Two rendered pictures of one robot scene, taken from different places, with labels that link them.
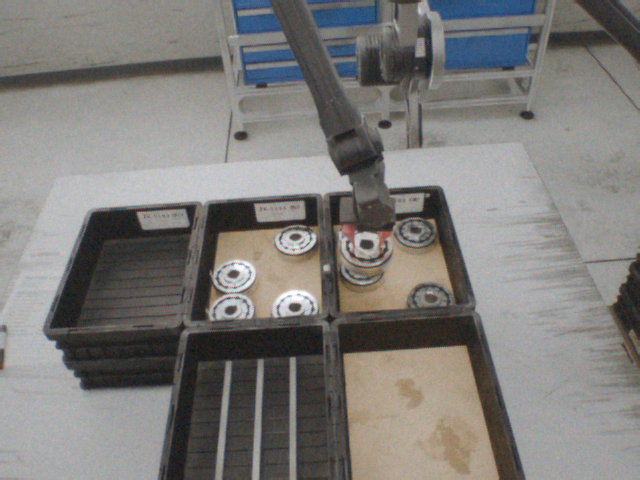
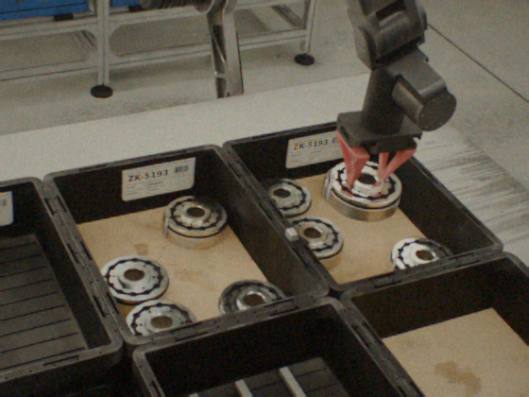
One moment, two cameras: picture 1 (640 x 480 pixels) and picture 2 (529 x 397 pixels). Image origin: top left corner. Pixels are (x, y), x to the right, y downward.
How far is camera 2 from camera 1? 0.64 m
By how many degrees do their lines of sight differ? 25
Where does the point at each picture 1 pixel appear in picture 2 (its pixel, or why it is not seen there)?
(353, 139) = (399, 14)
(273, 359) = (252, 378)
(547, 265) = (502, 213)
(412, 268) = (368, 230)
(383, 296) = (352, 269)
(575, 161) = not seen: hidden behind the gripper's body
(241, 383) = not seen: outside the picture
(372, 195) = (437, 83)
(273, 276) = (184, 272)
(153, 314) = (21, 361)
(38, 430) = not seen: outside the picture
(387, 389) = (429, 380)
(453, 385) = (505, 356)
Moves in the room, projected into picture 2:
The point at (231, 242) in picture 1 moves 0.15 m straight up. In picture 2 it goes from (88, 238) to (87, 160)
